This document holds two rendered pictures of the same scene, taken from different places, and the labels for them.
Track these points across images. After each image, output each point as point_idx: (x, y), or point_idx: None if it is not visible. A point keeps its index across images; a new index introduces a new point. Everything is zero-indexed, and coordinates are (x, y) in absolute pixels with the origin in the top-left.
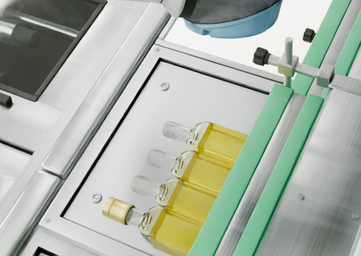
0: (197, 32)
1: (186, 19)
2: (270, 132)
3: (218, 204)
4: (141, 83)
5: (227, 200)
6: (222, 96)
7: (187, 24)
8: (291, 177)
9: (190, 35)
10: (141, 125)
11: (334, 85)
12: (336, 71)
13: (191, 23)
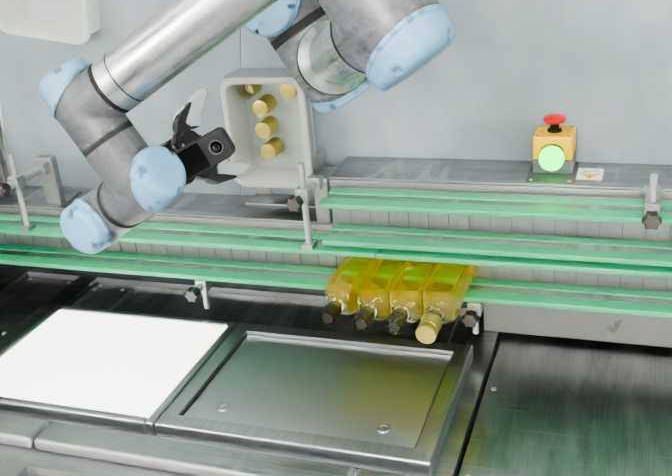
0: (370, 83)
1: (357, 87)
2: (368, 199)
3: (441, 207)
4: (219, 421)
5: (436, 205)
6: (241, 367)
7: (360, 89)
8: (412, 182)
9: (146, 398)
10: (279, 415)
11: (325, 176)
12: (272, 233)
13: (364, 81)
